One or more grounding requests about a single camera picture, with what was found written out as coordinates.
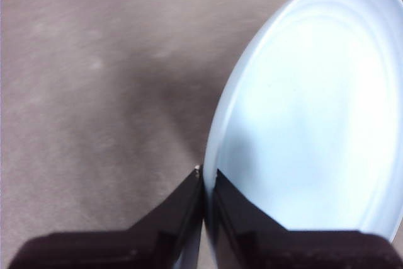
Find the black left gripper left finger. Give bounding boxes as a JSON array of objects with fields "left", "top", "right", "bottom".
[{"left": 8, "top": 164, "right": 204, "bottom": 269}]

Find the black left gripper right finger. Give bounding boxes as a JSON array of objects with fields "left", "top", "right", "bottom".
[{"left": 213, "top": 169, "right": 403, "bottom": 269}]

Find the blue round plate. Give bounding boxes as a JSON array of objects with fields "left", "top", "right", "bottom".
[{"left": 174, "top": 0, "right": 403, "bottom": 269}]

